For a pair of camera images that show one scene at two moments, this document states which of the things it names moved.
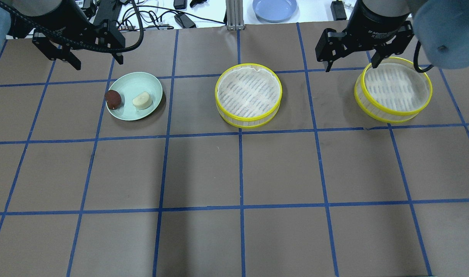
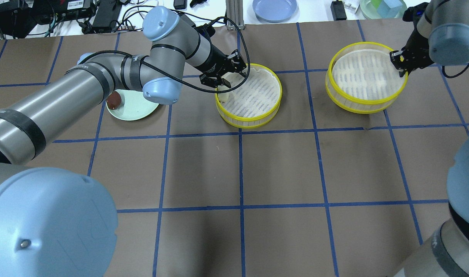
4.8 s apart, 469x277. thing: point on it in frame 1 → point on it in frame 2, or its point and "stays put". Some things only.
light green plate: (129, 85) stays put
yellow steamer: (394, 92) → (362, 78)
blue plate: (274, 11) stays put
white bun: (142, 101) → (226, 97)
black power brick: (338, 10) stays put
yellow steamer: (247, 95) stays put
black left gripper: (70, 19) → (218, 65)
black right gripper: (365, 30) → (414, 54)
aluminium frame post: (234, 11) stays put
